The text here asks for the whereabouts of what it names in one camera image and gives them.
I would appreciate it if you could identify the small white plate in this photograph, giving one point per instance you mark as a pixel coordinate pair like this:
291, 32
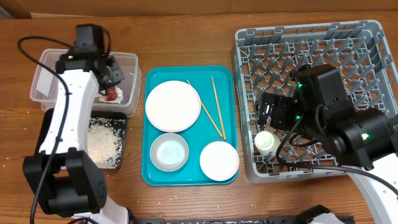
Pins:
219, 161

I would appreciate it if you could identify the white cup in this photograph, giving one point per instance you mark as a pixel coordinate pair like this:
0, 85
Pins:
266, 143

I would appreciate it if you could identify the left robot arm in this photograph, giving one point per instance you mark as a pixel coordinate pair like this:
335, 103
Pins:
63, 178

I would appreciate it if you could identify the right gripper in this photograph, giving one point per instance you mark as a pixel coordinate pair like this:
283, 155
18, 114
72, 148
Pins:
282, 104

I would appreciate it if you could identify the red wrapper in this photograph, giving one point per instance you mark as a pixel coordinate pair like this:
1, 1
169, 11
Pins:
111, 94

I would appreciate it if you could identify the foil ball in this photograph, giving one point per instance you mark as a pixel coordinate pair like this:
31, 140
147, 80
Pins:
118, 100

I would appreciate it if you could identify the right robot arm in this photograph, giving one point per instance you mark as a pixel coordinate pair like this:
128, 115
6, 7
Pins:
363, 142

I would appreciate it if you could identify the rice pile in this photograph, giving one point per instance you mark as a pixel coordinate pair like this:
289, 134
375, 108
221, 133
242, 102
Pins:
105, 146

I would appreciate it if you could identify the large white plate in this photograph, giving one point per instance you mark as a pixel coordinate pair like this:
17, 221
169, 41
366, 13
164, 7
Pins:
173, 106

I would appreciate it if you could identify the grey bowl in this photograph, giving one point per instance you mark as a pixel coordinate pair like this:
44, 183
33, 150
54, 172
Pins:
169, 152

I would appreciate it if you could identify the black rectangular tray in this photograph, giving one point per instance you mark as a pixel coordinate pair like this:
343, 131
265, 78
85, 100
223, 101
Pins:
113, 119

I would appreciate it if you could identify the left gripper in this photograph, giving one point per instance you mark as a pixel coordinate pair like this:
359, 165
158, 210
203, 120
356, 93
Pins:
119, 76

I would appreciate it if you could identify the black rail bottom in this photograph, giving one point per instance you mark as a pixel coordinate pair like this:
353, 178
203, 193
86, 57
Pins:
317, 214

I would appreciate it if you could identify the clear plastic bin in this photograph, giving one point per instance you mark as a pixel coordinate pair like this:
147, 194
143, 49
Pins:
45, 87

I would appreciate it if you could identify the wooden chopstick right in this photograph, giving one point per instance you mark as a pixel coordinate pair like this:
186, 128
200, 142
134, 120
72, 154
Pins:
218, 107

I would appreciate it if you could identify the grey dish rack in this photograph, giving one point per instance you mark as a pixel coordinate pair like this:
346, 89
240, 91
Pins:
264, 56

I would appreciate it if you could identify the teal plastic tray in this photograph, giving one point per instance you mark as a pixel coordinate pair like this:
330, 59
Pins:
204, 79

